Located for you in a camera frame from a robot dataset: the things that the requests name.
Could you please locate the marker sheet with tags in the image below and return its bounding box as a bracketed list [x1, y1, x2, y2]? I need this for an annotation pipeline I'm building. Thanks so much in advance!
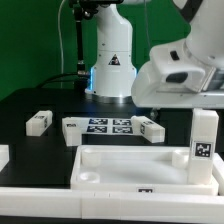
[66, 117, 143, 135]

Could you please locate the white left fence piece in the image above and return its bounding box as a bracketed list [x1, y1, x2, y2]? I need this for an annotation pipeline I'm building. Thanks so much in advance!
[0, 145, 9, 172]

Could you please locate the white cable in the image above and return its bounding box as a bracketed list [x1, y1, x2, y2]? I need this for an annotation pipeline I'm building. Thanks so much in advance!
[57, 0, 68, 90]

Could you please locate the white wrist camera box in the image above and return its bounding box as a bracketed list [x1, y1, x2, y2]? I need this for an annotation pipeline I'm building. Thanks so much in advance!
[150, 39, 206, 92]

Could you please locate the white desk top tray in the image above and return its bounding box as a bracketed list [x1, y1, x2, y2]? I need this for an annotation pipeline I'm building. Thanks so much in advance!
[70, 145, 219, 196]

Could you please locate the white fence piece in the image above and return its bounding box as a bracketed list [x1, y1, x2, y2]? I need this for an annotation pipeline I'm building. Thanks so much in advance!
[213, 153, 224, 196]
[0, 145, 9, 172]

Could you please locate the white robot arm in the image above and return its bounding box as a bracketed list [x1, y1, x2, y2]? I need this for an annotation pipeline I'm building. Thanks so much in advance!
[86, 0, 224, 109]

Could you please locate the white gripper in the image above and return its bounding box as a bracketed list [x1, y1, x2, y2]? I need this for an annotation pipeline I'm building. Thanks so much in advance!
[131, 62, 224, 109]

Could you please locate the white right fence piece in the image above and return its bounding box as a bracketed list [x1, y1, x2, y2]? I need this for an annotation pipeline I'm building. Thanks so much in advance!
[213, 153, 224, 196]

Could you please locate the white front fence bar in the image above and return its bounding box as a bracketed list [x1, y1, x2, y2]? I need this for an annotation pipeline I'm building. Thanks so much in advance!
[0, 187, 224, 224]

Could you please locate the black camera stand pole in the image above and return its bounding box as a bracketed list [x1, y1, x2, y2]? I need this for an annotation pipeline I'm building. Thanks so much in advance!
[69, 0, 98, 87]

